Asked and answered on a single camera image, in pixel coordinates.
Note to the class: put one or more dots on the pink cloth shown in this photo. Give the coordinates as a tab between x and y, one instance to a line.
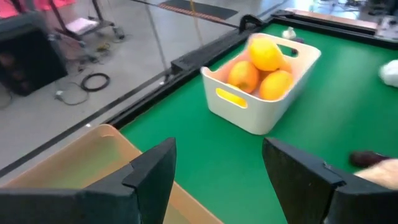
9	9

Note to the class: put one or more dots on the black equipment case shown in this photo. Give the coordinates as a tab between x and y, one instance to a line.
31	62

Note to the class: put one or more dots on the black wheeled cart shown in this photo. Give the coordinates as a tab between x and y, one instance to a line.
102	23

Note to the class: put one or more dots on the white plastic basket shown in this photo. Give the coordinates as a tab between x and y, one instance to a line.
258	118

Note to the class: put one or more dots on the wooden table side plank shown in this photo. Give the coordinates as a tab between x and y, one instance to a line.
335	18

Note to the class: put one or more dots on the white paper sheet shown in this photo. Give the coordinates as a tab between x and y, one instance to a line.
81	25

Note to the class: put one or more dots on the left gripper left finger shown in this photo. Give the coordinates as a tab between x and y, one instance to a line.
146	186

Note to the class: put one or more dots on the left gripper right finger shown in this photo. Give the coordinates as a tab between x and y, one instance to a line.
298	189

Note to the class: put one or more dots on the white garlic bulb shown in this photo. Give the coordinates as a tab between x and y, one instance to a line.
289	32
382	175
389	73

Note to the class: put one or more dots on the black aluminium table frame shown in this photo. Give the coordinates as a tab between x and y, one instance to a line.
140	104

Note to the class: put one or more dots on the black orange-striped floor mat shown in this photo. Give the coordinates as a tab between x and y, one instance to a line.
211	9

